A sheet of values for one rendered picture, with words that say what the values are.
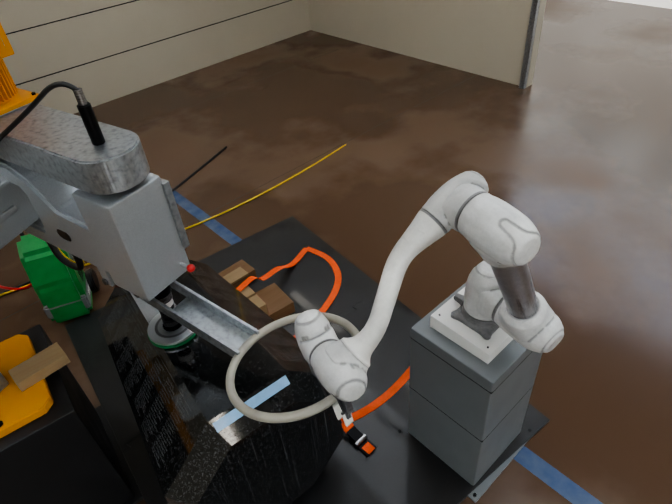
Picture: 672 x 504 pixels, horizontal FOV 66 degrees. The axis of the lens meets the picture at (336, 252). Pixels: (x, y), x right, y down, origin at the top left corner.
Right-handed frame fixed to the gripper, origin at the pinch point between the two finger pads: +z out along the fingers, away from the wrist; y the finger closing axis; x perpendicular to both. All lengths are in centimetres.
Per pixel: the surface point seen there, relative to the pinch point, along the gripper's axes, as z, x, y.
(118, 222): -66, 21, 64
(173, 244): -45, 6, 73
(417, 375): 44, -52, 23
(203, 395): 4, 26, 52
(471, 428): 58, -51, -4
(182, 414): 8, 35, 56
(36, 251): -6, 40, 245
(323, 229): 67, -134, 197
